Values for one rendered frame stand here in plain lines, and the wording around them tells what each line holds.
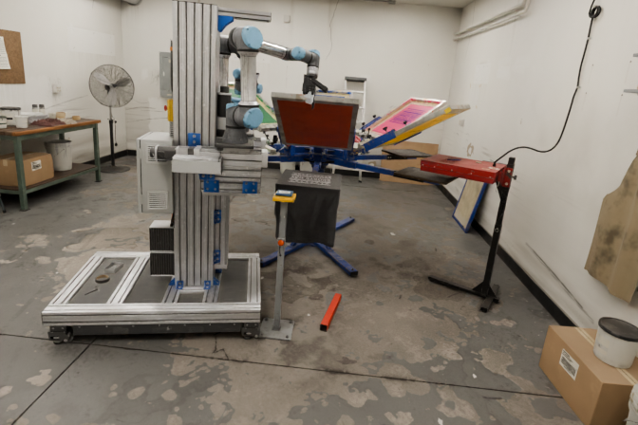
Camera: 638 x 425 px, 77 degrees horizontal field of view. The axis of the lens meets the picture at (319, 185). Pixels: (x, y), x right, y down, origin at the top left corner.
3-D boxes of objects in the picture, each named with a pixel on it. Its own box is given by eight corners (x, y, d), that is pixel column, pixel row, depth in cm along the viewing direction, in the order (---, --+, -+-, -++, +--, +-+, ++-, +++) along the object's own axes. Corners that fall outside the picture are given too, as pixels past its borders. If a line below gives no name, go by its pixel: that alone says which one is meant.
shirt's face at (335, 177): (339, 190, 273) (339, 189, 273) (275, 184, 275) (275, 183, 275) (340, 175, 320) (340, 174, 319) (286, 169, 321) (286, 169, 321)
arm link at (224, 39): (227, 116, 281) (229, 33, 268) (208, 114, 285) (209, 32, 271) (234, 115, 293) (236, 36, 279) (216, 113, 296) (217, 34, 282)
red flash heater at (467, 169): (508, 177, 333) (511, 163, 330) (497, 187, 295) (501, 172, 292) (436, 164, 365) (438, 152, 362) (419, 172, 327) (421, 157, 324)
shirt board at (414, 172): (458, 184, 354) (459, 175, 352) (444, 193, 321) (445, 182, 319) (329, 158, 423) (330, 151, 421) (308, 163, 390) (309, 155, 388)
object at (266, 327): (290, 341, 262) (300, 200, 238) (256, 337, 263) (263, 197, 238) (294, 322, 283) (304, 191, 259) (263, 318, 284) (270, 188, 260)
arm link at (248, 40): (250, 125, 238) (249, 27, 223) (265, 128, 228) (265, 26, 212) (233, 126, 231) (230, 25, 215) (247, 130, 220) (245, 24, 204)
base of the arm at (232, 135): (221, 142, 233) (221, 125, 230) (223, 138, 247) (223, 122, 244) (247, 144, 235) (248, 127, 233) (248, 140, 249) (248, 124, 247)
